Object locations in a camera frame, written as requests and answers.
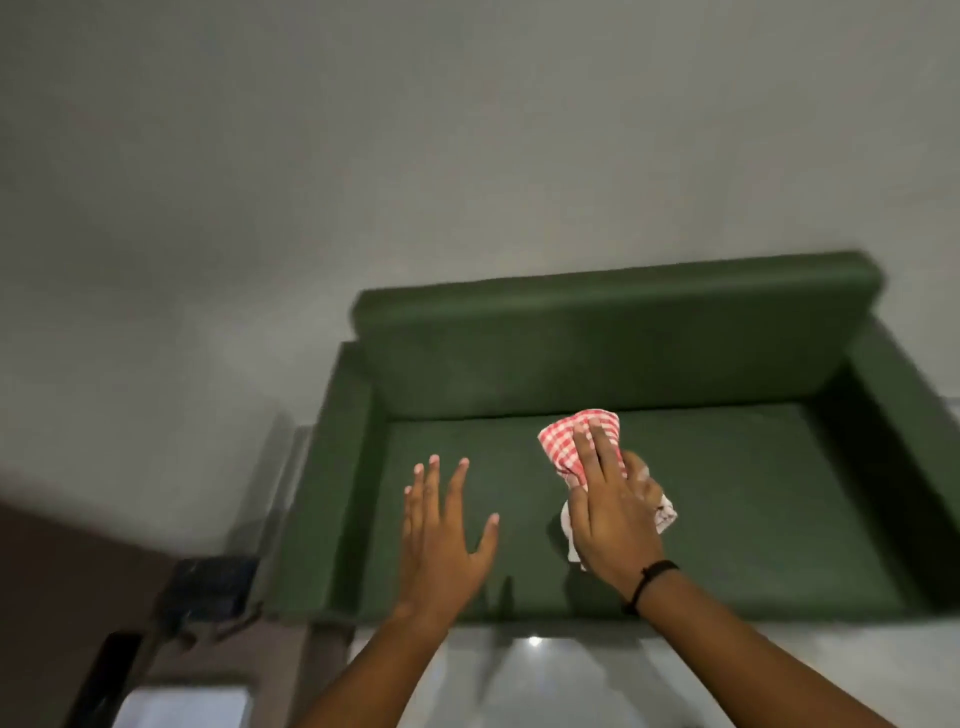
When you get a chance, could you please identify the person's right hand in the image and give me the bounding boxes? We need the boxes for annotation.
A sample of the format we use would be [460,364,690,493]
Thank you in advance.
[564,418,670,601]

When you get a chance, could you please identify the person's left hand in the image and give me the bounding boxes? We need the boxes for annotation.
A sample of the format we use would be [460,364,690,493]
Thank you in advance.
[401,453,502,625]

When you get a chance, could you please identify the red white checked cloth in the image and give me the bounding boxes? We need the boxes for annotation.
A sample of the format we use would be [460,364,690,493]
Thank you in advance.
[537,408,679,572]

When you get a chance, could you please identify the person's right forearm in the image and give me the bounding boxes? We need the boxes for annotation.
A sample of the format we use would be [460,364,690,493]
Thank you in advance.
[624,567,899,728]

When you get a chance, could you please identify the person's left forearm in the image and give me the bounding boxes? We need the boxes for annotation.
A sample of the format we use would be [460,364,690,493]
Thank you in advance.
[294,603,462,728]

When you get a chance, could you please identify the black wristband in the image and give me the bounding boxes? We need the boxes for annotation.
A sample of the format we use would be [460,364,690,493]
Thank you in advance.
[620,559,681,618]

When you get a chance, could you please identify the green fabric sofa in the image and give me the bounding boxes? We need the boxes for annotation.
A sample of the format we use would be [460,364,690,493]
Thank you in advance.
[262,251,960,628]

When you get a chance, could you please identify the white paper sheet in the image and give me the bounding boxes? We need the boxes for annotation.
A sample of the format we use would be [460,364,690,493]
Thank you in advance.
[112,678,253,728]

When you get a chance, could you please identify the black phone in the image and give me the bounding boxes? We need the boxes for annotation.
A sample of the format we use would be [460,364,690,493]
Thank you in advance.
[63,631,145,728]

